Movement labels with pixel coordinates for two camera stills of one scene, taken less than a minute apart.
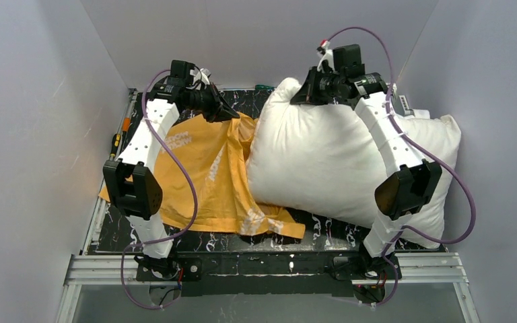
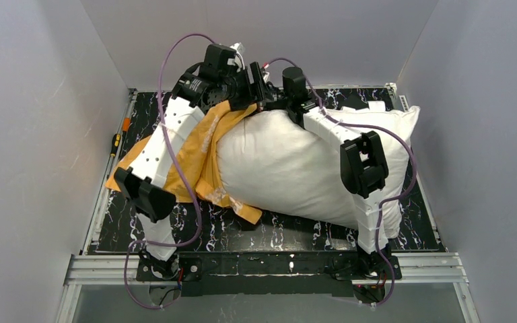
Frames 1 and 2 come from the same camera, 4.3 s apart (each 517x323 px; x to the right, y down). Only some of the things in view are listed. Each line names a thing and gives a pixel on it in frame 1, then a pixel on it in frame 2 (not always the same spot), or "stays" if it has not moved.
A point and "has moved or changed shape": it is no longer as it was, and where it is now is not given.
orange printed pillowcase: [202, 165] has moved or changed shape
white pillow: [318, 160] has moved or changed shape
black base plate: [266, 274] stays
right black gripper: [310, 85] → [274, 99]
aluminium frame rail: [99, 269] stays
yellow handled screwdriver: [115, 144] stays
